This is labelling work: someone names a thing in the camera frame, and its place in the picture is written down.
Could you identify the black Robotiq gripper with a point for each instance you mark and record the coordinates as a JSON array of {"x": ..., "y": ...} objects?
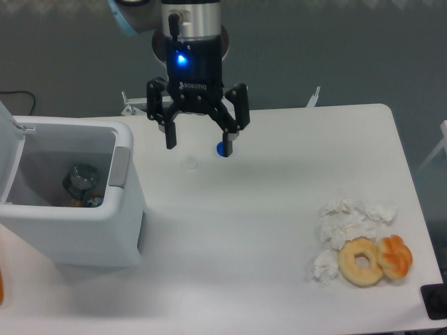
[{"x": 194, "y": 69}]

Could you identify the white trash can lid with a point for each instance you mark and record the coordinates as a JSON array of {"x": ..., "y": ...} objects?
[{"x": 13, "y": 137}]

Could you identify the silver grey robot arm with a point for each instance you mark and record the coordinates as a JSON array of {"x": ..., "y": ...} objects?
[{"x": 192, "y": 37}]

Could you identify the blue bottle cap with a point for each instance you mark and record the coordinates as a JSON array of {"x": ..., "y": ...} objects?
[{"x": 220, "y": 149}]

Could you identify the clear plastic cap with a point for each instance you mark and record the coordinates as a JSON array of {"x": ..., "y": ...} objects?
[{"x": 190, "y": 163}]

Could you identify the colourful trash in can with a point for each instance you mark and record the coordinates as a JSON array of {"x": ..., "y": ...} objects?
[{"x": 93, "y": 202}]

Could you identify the white trash can body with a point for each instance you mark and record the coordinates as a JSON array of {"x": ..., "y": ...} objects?
[{"x": 108, "y": 235}]

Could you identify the crumpled white tissue top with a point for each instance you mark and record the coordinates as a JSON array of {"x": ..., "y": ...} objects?
[{"x": 384, "y": 212}]

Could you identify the crumpled white tissue middle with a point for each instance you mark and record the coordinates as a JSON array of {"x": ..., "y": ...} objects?
[{"x": 339, "y": 229}]

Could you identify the crumpled white tissue small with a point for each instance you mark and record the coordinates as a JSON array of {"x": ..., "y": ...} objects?
[{"x": 325, "y": 267}]

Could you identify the orange twisted bread roll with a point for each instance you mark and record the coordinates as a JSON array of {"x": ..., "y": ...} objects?
[{"x": 394, "y": 257}]

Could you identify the orange object at edge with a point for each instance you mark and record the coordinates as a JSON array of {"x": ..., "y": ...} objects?
[{"x": 2, "y": 289}]

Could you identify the black device at edge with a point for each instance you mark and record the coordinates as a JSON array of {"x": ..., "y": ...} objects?
[{"x": 434, "y": 298}]

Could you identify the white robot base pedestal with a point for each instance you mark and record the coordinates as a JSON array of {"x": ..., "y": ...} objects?
[{"x": 158, "y": 44}]

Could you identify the white table bracket right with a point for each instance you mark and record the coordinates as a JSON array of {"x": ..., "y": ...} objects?
[{"x": 312, "y": 102}]

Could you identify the glazed ring donut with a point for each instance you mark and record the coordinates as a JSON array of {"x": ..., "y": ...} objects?
[{"x": 357, "y": 261}]

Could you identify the white frame at right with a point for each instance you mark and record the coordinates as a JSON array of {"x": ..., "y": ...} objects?
[{"x": 439, "y": 147}]

